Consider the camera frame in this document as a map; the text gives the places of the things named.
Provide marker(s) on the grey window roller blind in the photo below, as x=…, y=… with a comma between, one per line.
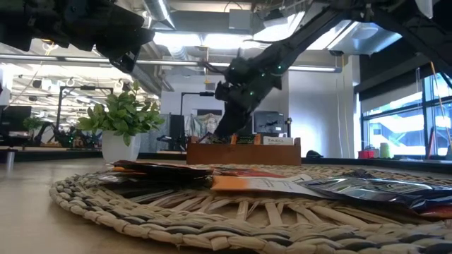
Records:
x=388, y=103

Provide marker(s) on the dark brown tea packet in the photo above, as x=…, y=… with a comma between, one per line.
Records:
x=162, y=169

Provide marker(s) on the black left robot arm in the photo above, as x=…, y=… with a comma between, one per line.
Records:
x=28, y=21

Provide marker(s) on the orange green tea packet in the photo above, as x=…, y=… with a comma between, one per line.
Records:
x=246, y=139

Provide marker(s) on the long ceiling tube light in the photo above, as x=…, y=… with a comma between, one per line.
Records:
x=35, y=58

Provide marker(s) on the round woven straw placemat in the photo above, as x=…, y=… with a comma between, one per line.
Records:
x=226, y=229

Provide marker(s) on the black camera gantry frame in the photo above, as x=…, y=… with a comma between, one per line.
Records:
x=86, y=87
x=197, y=94

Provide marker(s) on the silver ceiling duct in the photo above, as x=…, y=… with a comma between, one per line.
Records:
x=159, y=14

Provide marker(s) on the grey ceiling box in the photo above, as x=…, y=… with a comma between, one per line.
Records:
x=240, y=19

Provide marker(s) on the orange red tea packet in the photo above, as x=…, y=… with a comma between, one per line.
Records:
x=254, y=173

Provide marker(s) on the red box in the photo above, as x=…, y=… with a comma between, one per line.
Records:
x=365, y=154

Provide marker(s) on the black distant monitor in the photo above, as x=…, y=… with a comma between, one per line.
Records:
x=16, y=118

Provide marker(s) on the dark shiny foil tea packet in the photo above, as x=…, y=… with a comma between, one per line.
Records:
x=370, y=192

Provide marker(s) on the background black robot arms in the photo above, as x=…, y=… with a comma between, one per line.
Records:
x=67, y=135

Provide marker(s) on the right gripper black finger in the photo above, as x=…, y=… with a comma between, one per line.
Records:
x=236, y=121

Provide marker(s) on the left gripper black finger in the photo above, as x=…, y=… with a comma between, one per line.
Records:
x=125, y=63

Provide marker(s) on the green plant in white pot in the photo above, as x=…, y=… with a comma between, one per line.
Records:
x=120, y=120

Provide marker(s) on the large black framed window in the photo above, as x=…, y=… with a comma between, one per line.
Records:
x=399, y=134

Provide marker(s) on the wooden divided organiser box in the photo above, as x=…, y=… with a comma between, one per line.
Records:
x=243, y=155

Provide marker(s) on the white orange Tazo tea packet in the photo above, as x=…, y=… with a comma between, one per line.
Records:
x=278, y=140
x=247, y=184

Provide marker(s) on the yellow green cylinder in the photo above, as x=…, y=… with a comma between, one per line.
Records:
x=385, y=151

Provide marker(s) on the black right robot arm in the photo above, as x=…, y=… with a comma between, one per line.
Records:
x=310, y=35

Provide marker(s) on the white ceiling duct hood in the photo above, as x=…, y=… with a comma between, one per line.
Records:
x=363, y=35

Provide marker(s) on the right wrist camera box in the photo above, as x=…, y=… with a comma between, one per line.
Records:
x=224, y=91

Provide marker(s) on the plain orange tea packet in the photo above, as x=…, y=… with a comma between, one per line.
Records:
x=127, y=171

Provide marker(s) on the pale draped cloth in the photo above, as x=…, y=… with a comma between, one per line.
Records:
x=203, y=123

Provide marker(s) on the small distant green plant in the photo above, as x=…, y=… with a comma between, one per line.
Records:
x=31, y=123

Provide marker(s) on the grey partition panel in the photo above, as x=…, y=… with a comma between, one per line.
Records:
x=155, y=137

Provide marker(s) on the dark green tea packet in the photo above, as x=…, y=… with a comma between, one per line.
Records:
x=219, y=140

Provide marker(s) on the dark computer monitor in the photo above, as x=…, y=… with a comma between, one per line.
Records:
x=270, y=123

